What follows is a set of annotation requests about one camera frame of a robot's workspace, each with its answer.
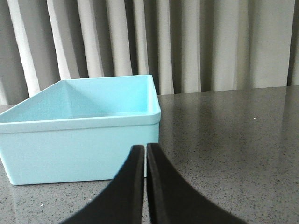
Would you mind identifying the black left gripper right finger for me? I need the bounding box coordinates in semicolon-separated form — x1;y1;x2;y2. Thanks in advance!
147;143;244;224

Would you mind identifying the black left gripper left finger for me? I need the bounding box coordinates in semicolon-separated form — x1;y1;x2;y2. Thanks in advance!
63;145;144;224

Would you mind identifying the light blue plastic box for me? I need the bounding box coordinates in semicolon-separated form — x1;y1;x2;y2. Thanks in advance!
0;75;161;185

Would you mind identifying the grey pleated curtain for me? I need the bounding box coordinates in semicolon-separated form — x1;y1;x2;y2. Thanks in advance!
0;0;299;105

